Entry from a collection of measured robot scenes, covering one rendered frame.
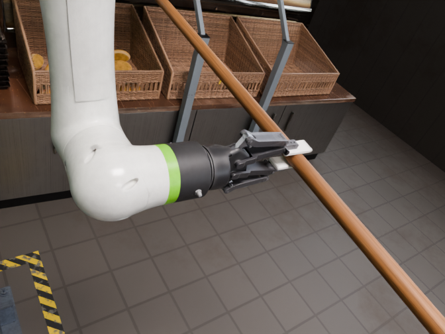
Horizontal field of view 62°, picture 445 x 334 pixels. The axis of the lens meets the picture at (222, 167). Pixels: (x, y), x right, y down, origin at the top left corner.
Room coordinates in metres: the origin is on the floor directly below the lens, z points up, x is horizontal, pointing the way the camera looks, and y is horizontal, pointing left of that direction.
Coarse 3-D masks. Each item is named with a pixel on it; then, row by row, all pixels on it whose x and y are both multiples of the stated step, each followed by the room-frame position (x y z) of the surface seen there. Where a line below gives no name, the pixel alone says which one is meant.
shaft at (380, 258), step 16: (160, 0) 1.08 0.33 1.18; (176, 16) 1.00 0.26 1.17; (192, 32) 0.93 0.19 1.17; (208, 48) 0.88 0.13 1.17; (208, 64) 0.84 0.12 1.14; (224, 80) 0.78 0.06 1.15; (240, 96) 0.73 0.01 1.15; (256, 112) 0.69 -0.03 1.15; (272, 128) 0.65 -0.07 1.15; (288, 160) 0.59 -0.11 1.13; (304, 160) 0.58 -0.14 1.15; (304, 176) 0.55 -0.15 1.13; (320, 176) 0.55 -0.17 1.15; (320, 192) 0.52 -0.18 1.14; (336, 208) 0.49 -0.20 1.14; (352, 224) 0.47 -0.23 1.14; (352, 240) 0.45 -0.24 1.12; (368, 240) 0.44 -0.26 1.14; (368, 256) 0.42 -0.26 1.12; (384, 256) 0.42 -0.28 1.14; (384, 272) 0.40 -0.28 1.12; (400, 272) 0.40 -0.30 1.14; (400, 288) 0.38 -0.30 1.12; (416, 288) 0.38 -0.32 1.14; (416, 304) 0.36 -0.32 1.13; (432, 304) 0.36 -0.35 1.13; (432, 320) 0.34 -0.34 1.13
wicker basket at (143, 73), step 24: (24, 0) 1.54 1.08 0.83; (24, 24) 1.51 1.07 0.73; (120, 24) 1.82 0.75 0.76; (24, 48) 1.32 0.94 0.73; (144, 48) 1.71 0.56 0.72; (24, 72) 1.35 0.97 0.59; (48, 72) 1.21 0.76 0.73; (120, 72) 1.40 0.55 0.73; (144, 72) 1.48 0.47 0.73; (48, 96) 1.21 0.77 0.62; (120, 96) 1.41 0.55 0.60; (144, 96) 1.49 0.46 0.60
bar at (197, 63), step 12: (204, 36) 1.53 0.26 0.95; (288, 36) 1.88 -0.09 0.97; (288, 48) 1.84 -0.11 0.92; (192, 60) 1.54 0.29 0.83; (276, 60) 1.86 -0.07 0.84; (192, 72) 1.52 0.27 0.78; (276, 72) 1.83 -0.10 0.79; (192, 84) 1.52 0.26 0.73; (276, 84) 1.85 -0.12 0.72; (192, 96) 1.53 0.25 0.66; (264, 96) 1.84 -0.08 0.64; (180, 108) 1.54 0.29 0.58; (264, 108) 1.84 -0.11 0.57; (180, 120) 1.52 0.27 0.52; (252, 120) 1.86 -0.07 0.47; (180, 132) 1.52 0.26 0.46; (252, 132) 1.83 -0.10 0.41
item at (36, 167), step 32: (0, 96) 1.15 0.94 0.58; (160, 96) 1.58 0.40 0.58; (288, 96) 2.08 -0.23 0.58; (320, 96) 2.25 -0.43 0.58; (352, 96) 2.43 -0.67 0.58; (0, 128) 1.06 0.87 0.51; (32, 128) 1.13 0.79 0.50; (128, 128) 1.40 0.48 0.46; (160, 128) 1.51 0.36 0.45; (192, 128) 1.63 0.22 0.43; (224, 128) 1.77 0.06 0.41; (288, 128) 2.10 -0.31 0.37; (320, 128) 2.30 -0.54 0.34; (0, 160) 1.05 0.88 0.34; (32, 160) 1.13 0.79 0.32; (256, 160) 2.00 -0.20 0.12; (0, 192) 1.04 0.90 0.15; (32, 192) 1.12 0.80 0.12; (64, 192) 1.25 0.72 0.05
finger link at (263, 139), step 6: (240, 132) 0.51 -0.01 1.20; (246, 132) 0.51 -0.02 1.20; (264, 132) 0.55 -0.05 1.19; (270, 132) 0.56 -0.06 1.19; (276, 132) 0.57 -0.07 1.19; (246, 138) 0.50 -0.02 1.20; (252, 138) 0.51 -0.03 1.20; (258, 138) 0.52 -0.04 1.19; (264, 138) 0.53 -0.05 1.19; (270, 138) 0.54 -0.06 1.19; (276, 138) 0.55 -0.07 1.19; (252, 144) 0.51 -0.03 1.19; (258, 144) 0.52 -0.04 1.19; (264, 144) 0.53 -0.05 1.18; (270, 144) 0.54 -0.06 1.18; (276, 144) 0.55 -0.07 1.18; (282, 144) 0.56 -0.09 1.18
